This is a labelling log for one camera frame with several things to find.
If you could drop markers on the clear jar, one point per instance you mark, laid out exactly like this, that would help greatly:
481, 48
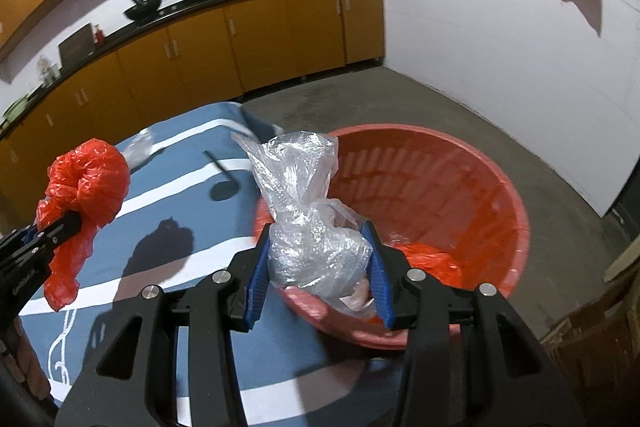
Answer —
48, 72

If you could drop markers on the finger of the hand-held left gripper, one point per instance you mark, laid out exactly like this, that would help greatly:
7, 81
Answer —
62, 227

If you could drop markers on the red bottle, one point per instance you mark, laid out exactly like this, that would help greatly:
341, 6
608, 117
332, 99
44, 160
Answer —
99, 36

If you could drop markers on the blue white-striped blanket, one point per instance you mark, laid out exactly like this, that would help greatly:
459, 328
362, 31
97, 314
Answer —
165, 187

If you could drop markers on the brown cutting board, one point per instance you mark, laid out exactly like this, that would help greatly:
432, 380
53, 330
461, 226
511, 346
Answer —
77, 47

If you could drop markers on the green basin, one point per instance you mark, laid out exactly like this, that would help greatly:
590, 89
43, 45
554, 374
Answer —
17, 107

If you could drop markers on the red plastic slotted basket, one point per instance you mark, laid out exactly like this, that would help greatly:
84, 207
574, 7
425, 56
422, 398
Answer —
450, 187

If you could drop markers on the cardboard box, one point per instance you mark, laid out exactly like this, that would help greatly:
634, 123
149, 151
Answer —
600, 342

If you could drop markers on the person's left hand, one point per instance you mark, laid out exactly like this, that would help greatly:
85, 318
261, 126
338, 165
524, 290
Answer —
32, 372

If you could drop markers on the large clear plastic bag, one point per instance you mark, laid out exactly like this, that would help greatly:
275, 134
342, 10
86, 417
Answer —
300, 187

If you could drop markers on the black ladle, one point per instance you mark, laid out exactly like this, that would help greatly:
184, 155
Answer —
222, 189

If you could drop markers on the orange kitchen base cabinets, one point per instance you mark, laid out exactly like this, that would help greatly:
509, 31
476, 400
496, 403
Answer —
200, 52

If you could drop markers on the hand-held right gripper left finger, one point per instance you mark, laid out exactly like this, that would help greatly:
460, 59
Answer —
257, 287

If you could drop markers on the small clear plastic bag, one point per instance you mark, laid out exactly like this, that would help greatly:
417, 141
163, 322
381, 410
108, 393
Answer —
137, 147

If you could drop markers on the red plastic bag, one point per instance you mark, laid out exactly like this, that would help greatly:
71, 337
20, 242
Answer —
95, 177
430, 259

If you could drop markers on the black wok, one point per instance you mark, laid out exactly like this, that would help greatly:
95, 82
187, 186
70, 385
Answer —
145, 9

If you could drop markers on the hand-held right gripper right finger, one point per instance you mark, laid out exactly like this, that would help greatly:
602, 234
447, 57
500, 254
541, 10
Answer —
382, 292

